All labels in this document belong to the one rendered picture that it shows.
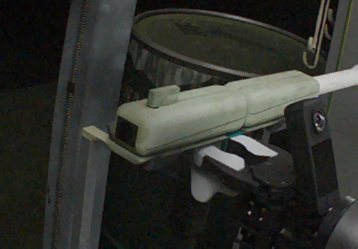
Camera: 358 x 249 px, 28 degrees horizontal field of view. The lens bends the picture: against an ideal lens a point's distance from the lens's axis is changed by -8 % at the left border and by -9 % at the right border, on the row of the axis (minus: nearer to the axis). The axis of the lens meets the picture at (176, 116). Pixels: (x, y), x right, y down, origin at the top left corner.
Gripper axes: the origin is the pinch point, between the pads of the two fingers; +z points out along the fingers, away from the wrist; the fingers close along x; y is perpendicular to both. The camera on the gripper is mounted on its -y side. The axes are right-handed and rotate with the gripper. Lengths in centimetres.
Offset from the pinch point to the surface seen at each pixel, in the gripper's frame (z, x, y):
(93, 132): 5.4, -10.2, -0.1
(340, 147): 4.4, 46.4, 15.2
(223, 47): 68, 95, 27
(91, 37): 15.5, -3.0, -6.0
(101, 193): 14.2, 1.3, 15.2
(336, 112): 7.1, 46.5, 9.8
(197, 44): 72, 90, 27
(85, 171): 5.4, -10.7, 4.4
